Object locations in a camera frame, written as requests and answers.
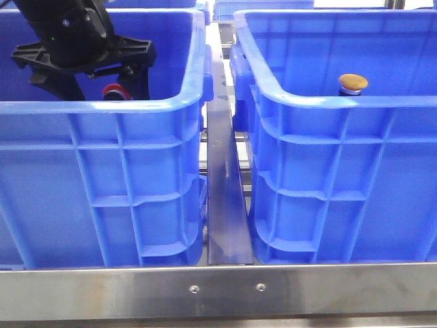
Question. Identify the yellow push button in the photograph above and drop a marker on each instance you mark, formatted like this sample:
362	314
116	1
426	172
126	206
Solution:
352	84

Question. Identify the red push button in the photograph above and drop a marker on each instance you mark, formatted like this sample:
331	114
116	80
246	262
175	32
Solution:
116	92

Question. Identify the steel roller rack frame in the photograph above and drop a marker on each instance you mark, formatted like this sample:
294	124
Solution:
249	291

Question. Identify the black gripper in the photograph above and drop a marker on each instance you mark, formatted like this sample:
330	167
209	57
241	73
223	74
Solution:
58	57

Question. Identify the blue bin background tall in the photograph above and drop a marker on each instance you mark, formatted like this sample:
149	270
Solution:
224	10

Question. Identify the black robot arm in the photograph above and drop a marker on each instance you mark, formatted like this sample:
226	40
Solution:
67	16

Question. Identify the blue plastic destination bin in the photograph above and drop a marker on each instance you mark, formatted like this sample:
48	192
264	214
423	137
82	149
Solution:
340	179

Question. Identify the blue plastic source bin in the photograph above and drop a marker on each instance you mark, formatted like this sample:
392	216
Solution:
98	183

